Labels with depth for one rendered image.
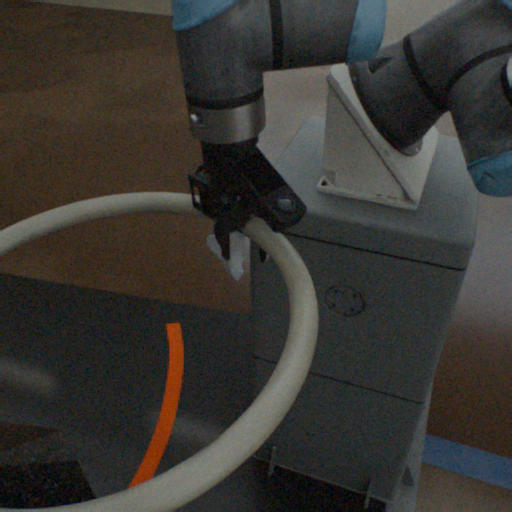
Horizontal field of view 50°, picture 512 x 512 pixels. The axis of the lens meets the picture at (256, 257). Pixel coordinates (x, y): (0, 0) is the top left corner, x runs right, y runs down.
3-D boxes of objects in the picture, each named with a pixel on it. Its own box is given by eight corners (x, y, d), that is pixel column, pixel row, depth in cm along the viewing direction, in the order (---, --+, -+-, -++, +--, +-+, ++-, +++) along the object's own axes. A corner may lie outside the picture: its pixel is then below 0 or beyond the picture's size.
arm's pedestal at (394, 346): (282, 341, 186) (293, 102, 134) (432, 381, 173) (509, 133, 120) (226, 468, 150) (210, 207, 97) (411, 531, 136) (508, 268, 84)
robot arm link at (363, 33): (377, -70, 57) (259, -58, 56) (402, 13, 52) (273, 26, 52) (362, 3, 65) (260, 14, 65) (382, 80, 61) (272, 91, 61)
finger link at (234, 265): (216, 265, 79) (218, 208, 74) (243, 283, 76) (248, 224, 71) (199, 272, 77) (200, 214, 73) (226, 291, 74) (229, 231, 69)
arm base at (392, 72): (373, 44, 106) (418, 12, 99) (423, 128, 109) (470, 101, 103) (341, 65, 91) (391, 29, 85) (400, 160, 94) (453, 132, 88)
